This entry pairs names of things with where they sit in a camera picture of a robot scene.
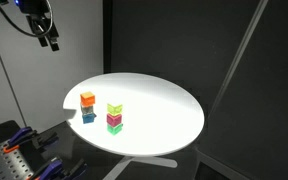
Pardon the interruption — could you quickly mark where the blue block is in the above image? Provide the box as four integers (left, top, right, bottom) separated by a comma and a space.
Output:
82, 112, 97, 125

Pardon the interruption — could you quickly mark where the yellow-green translucent block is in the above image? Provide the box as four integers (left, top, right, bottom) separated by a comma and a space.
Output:
106, 102, 123, 117

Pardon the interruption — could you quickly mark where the purple clamp with orange tip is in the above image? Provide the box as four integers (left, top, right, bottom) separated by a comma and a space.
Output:
26, 157, 88, 180
2, 126, 38, 154

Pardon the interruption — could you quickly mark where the white table base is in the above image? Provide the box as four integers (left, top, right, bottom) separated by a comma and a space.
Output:
102, 155, 179, 180

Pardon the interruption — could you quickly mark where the green block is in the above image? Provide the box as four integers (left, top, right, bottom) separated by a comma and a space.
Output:
106, 123, 124, 136

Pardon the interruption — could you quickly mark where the orange block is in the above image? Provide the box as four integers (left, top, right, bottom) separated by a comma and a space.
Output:
80, 91, 96, 106

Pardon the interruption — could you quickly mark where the pink block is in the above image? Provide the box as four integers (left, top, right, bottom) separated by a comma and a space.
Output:
106, 113, 123, 127

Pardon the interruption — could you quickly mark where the black spring clamp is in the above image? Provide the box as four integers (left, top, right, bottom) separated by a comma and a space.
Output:
33, 131, 60, 151

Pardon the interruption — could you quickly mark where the round white table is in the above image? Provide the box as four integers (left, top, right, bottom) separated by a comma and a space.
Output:
62, 72, 205, 158

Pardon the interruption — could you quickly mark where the perforated metal board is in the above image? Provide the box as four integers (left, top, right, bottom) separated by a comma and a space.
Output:
0, 142, 36, 180

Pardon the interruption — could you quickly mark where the grey diagonal frame bar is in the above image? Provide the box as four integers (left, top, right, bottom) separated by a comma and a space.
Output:
209, 0, 270, 116

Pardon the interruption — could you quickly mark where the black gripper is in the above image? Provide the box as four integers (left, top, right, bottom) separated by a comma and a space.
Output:
17, 0, 60, 52

